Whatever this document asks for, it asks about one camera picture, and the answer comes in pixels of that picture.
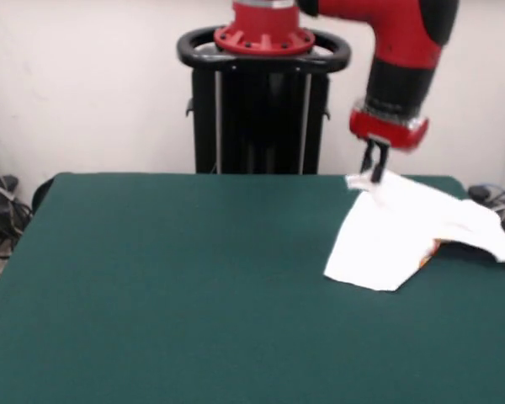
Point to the black rounded chair part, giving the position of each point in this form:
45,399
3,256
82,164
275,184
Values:
42,193

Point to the grey swivel chair base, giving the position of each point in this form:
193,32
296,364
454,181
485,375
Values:
498,210

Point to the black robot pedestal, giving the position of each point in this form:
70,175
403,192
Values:
261,118

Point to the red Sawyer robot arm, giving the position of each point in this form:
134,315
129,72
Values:
404,42

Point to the dark green table cloth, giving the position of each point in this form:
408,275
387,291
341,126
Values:
151,315

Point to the white printed T-shirt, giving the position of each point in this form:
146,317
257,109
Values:
387,244

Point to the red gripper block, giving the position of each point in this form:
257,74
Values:
387,130

